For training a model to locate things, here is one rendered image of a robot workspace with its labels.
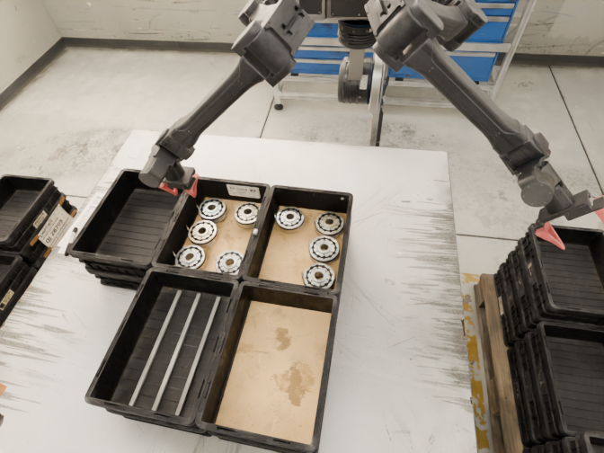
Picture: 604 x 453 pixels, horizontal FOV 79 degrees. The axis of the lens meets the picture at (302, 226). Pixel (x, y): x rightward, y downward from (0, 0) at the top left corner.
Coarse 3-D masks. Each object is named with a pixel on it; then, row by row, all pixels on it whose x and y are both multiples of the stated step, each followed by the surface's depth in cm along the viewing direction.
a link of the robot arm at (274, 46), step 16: (256, 0) 98; (288, 0) 69; (240, 16) 99; (256, 16) 93; (272, 16) 68; (288, 16) 70; (304, 16) 71; (272, 32) 69; (288, 32) 71; (304, 32) 72; (256, 48) 69; (272, 48) 69; (288, 48) 71; (272, 64) 71
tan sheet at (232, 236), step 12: (228, 204) 143; (240, 204) 143; (228, 216) 139; (228, 228) 136; (240, 228) 136; (252, 228) 135; (228, 240) 133; (240, 240) 132; (216, 252) 130; (240, 252) 129
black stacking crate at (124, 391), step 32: (160, 288) 122; (192, 288) 120; (224, 288) 115; (160, 320) 116; (192, 320) 115; (128, 352) 108; (160, 352) 110; (192, 352) 109; (128, 384) 105; (160, 384) 104; (192, 384) 104
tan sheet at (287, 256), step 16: (272, 240) 132; (288, 240) 131; (304, 240) 131; (336, 240) 130; (272, 256) 128; (288, 256) 127; (304, 256) 127; (272, 272) 124; (288, 272) 124; (336, 272) 123
